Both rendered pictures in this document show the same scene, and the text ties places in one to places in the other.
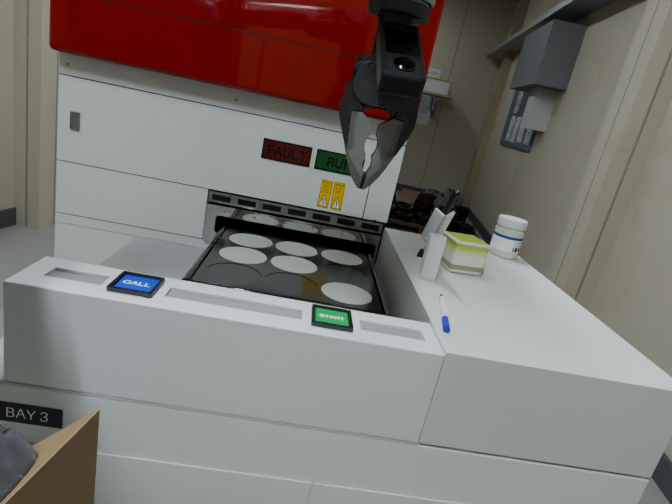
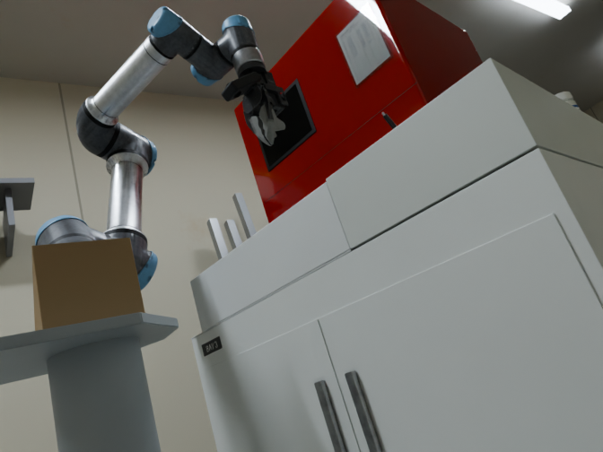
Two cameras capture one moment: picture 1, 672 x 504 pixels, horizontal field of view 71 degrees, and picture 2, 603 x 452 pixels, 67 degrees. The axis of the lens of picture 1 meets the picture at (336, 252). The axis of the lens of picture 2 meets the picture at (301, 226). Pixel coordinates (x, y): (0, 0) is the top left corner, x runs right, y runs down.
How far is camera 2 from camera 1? 0.94 m
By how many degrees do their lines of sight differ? 59
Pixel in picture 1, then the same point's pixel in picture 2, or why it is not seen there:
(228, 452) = (275, 321)
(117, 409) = (232, 322)
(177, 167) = not seen: hidden behind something
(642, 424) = (476, 112)
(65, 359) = (212, 306)
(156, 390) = (240, 300)
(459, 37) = not seen: outside the picture
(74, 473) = (118, 254)
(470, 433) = (371, 218)
